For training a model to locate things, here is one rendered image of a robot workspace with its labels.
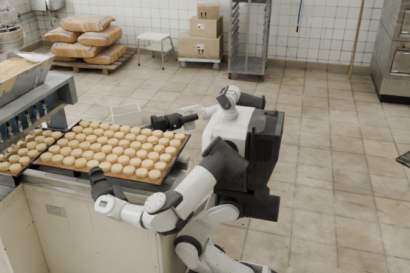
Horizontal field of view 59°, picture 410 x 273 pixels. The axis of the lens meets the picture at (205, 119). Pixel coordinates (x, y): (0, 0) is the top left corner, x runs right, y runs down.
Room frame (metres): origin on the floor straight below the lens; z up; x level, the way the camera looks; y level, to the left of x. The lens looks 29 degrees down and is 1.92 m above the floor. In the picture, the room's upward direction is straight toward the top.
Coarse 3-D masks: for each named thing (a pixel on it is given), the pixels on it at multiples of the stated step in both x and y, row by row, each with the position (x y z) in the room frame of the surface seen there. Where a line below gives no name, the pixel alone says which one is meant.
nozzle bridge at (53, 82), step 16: (48, 80) 1.80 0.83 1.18; (64, 80) 1.80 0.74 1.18; (32, 96) 1.60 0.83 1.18; (64, 96) 1.84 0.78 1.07; (0, 112) 1.44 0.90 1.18; (16, 112) 1.45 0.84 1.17; (32, 112) 1.65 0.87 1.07; (48, 112) 1.69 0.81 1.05; (64, 112) 1.90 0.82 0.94; (0, 128) 1.45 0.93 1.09; (16, 128) 1.53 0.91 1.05; (32, 128) 1.56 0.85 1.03; (64, 128) 1.87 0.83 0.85; (0, 144) 1.38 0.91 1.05
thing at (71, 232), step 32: (32, 192) 1.36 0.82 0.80; (64, 192) 1.31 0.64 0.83; (160, 192) 1.30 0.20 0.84; (64, 224) 1.32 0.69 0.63; (96, 224) 1.27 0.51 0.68; (128, 224) 1.22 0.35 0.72; (64, 256) 1.33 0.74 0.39; (96, 256) 1.28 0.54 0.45; (128, 256) 1.23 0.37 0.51; (160, 256) 1.18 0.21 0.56
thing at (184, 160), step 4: (180, 156) 1.50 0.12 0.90; (176, 160) 1.47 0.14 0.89; (180, 160) 1.47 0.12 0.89; (184, 160) 1.46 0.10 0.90; (188, 160) 1.46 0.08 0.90; (176, 164) 1.48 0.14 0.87; (180, 164) 1.47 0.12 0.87; (184, 164) 1.46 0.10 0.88; (188, 164) 1.48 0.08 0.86; (176, 168) 1.48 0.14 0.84; (180, 168) 1.47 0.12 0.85; (184, 168) 1.46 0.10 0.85
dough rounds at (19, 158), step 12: (36, 132) 1.70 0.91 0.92; (48, 132) 1.70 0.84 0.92; (60, 132) 1.70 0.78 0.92; (24, 144) 1.59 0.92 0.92; (36, 144) 1.58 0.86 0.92; (48, 144) 1.60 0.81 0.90; (0, 156) 1.48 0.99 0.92; (12, 156) 1.48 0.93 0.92; (24, 156) 1.50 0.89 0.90; (36, 156) 1.50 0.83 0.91; (0, 168) 1.39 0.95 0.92; (12, 168) 1.38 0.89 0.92
